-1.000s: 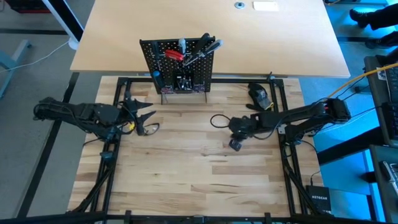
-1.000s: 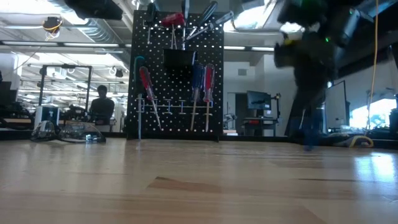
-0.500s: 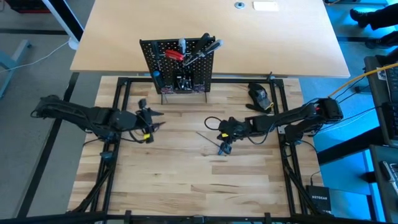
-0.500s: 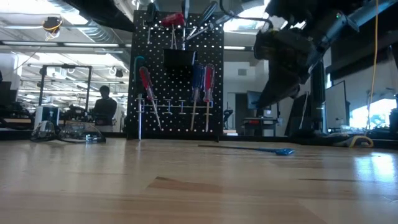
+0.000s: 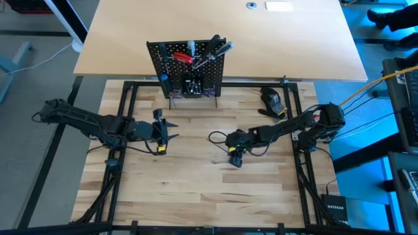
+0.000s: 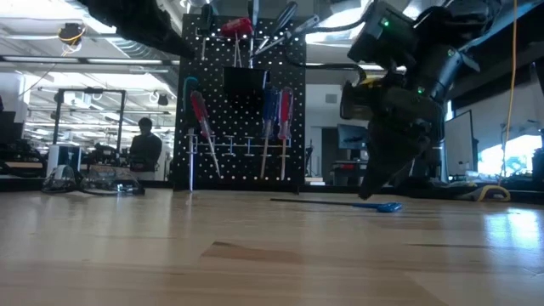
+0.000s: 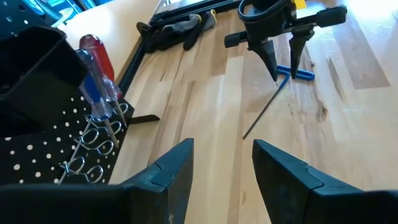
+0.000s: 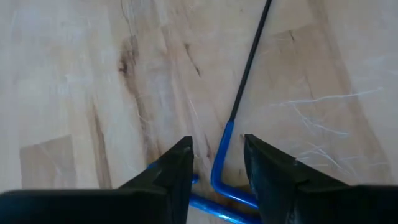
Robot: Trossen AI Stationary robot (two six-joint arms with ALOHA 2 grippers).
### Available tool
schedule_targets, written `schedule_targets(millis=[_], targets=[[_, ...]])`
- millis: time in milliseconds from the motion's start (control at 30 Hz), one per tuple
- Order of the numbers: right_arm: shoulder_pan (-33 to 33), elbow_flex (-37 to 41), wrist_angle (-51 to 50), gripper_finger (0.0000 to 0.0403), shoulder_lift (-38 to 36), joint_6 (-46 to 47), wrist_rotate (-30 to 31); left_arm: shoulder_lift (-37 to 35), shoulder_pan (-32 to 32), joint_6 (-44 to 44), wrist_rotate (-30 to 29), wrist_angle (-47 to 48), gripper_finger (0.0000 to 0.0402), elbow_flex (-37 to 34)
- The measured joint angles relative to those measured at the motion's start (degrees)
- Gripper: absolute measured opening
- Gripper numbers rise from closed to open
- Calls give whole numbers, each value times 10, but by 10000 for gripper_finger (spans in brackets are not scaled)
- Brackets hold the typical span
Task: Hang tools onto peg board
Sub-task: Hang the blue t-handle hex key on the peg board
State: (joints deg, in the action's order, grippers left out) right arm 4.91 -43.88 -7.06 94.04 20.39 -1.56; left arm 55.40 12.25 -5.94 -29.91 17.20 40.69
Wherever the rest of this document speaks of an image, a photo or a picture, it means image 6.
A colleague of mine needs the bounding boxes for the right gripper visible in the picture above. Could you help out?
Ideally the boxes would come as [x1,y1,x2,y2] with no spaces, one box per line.
[339,76,445,201]

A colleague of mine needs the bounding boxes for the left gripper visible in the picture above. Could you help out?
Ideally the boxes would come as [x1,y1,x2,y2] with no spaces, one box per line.
[77,0,197,60]

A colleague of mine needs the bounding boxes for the small blue screwdriver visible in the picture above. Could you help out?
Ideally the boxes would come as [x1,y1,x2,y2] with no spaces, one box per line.
[269,197,404,214]

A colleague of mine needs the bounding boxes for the teal black-handled screwdriver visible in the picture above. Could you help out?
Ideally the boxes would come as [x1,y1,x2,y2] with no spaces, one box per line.
[183,76,201,193]

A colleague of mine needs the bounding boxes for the red clear-handled screwdriver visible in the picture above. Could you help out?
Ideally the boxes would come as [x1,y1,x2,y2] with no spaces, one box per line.
[277,87,295,182]
[190,89,222,179]

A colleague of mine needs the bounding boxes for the blue clear-handled screwdriver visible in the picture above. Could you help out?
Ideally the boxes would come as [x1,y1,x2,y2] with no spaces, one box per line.
[259,87,280,179]

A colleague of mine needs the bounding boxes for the large grey black screwdriver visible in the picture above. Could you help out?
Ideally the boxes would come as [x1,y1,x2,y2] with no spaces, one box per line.
[253,14,321,57]

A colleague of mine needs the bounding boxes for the clear plastic bag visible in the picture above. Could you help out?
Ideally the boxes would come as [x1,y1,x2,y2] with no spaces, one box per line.
[40,163,146,198]

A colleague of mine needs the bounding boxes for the black metal peg board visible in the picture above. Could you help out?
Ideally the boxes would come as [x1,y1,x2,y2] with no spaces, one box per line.
[173,12,308,193]

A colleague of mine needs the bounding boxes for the black equipment desk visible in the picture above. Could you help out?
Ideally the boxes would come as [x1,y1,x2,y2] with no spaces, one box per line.
[312,155,371,187]

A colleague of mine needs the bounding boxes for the black computer monitor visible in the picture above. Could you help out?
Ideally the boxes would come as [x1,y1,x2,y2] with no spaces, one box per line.
[337,123,370,151]

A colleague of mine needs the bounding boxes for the large grey display panel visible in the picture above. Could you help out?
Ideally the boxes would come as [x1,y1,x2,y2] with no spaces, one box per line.
[444,110,478,182]

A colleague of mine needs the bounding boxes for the black plastic bin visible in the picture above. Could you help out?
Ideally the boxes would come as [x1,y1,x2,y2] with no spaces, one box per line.
[223,65,270,98]

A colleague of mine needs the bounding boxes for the person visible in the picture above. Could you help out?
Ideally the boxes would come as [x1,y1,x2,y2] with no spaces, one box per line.
[128,116,164,182]

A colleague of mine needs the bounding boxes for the ceiling light strip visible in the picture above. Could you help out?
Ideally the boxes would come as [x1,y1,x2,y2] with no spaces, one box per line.
[0,54,179,65]

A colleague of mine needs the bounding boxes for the black metal frame stand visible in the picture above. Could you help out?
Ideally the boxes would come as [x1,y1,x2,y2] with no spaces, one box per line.
[52,88,128,176]

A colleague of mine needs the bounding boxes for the silver wire ring rack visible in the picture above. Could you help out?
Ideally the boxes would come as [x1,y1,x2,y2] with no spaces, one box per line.
[186,130,294,160]

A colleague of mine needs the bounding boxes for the yellow hanging cable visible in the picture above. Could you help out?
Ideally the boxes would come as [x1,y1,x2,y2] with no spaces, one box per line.
[501,0,519,179]

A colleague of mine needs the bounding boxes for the black aluminium table frame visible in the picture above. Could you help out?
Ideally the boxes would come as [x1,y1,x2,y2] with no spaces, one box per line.
[0,175,544,204]

